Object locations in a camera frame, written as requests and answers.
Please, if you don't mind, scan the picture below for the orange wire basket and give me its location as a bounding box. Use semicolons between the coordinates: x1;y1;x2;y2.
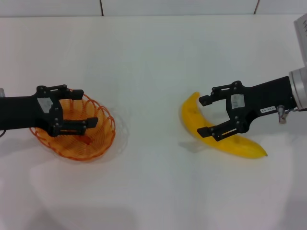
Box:
29;93;117;163

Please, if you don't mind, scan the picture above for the silver cable connector plug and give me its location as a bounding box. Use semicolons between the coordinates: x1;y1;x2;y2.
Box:
277;105;287;124

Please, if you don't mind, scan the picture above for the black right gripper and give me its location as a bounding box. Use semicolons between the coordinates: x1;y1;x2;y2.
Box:
197;76;298;142

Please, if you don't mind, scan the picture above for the yellow banana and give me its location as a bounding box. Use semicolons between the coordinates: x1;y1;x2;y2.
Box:
181;92;269;160

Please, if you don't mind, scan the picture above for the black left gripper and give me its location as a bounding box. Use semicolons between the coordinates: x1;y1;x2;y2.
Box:
0;84;99;138

